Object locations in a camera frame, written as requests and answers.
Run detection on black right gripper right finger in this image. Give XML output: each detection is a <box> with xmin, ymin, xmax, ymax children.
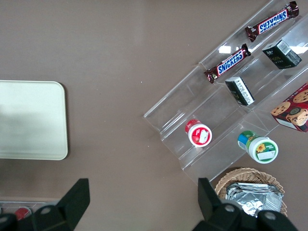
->
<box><xmin>194</xmin><ymin>177</ymin><xmax>242</xmax><ymax>231</ymax></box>

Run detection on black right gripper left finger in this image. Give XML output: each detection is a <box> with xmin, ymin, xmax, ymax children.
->
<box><xmin>31</xmin><ymin>178</ymin><xmax>91</xmax><ymax>231</ymax></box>

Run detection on light tan wicker basket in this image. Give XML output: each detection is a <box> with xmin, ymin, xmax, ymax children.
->
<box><xmin>214</xmin><ymin>167</ymin><xmax>288</xmax><ymax>218</ymax></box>

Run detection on cream plastic serving tray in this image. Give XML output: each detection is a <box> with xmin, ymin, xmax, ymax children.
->
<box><xmin>0</xmin><ymin>80</ymin><xmax>69</xmax><ymax>161</ymax></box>

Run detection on clear acrylic bottle rack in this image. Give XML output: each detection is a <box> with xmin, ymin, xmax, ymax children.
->
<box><xmin>0</xmin><ymin>201</ymin><xmax>58</xmax><ymax>217</ymax></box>

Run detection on stacked aluminium foil containers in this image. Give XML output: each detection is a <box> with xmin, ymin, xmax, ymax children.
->
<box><xmin>224</xmin><ymin>182</ymin><xmax>284</xmax><ymax>215</ymax></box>

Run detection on red lidded yogurt cup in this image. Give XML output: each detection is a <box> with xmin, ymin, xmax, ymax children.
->
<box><xmin>184</xmin><ymin>118</ymin><xmax>213</xmax><ymax>148</ymax></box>

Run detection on green lidded yogurt cup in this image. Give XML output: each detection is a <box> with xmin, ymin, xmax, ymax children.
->
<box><xmin>237</xmin><ymin>130</ymin><xmax>280</xmax><ymax>165</ymax></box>

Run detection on clear acrylic tiered stand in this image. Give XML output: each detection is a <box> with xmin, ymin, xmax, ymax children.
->
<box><xmin>143</xmin><ymin>63</ymin><xmax>272</xmax><ymax>184</ymax></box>
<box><xmin>198</xmin><ymin>0</ymin><xmax>308</xmax><ymax>132</ymax></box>

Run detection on small dark green box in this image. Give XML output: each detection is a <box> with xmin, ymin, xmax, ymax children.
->
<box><xmin>224</xmin><ymin>76</ymin><xmax>256</xmax><ymax>107</ymax></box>
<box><xmin>261</xmin><ymin>39</ymin><xmax>303</xmax><ymax>71</ymax></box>

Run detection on red chocolate chip cookie box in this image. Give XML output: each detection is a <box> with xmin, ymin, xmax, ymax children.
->
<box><xmin>270</xmin><ymin>82</ymin><xmax>308</xmax><ymax>133</ymax></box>

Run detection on Snickers chocolate bar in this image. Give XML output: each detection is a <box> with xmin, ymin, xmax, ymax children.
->
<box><xmin>204</xmin><ymin>43</ymin><xmax>252</xmax><ymax>84</ymax></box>
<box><xmin>244</xmin><ymin>0</ymin><xmax>300</xmax><ymax>43</ymax></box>

